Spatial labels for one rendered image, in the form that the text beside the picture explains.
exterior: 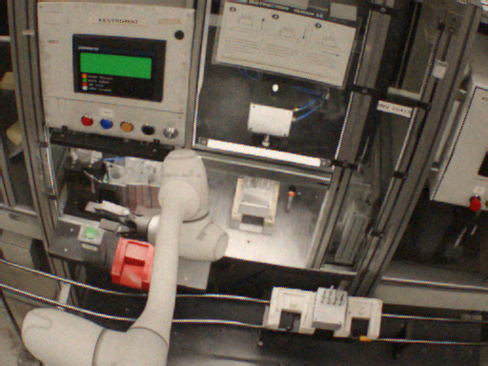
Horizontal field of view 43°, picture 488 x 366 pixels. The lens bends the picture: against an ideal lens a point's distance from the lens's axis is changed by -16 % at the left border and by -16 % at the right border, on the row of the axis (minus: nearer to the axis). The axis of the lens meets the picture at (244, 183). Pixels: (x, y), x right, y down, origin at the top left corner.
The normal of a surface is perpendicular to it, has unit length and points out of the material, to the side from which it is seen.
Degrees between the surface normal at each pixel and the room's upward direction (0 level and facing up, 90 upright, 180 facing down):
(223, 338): 0
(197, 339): 0
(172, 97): 90
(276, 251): 0
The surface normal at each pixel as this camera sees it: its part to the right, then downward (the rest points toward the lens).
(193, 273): 0.10, -0.64
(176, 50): -0.15, 0.75
